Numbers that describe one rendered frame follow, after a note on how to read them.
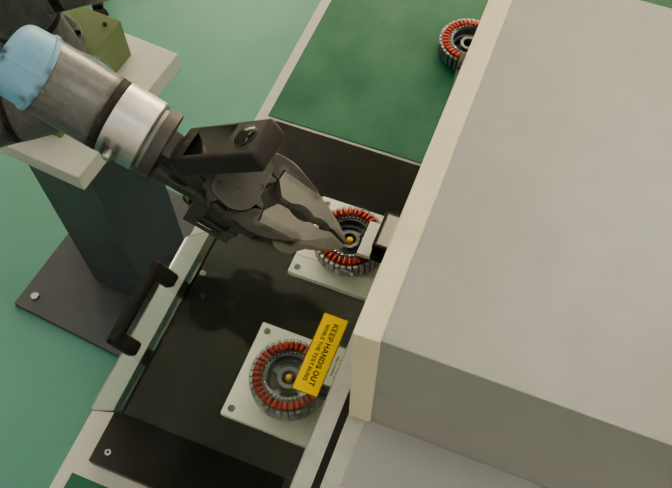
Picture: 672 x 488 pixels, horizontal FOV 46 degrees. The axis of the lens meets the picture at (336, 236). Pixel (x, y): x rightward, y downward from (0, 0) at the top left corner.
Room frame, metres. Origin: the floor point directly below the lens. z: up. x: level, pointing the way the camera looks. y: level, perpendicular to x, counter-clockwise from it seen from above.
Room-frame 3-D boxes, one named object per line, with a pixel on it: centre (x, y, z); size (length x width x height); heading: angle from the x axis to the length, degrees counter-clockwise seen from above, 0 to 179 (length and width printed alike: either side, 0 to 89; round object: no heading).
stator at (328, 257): (0.61, -0.02, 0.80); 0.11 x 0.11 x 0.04
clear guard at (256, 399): (0.32, 0.08, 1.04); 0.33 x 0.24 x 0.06; 69
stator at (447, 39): (1.05, -0.25, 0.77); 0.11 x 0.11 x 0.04
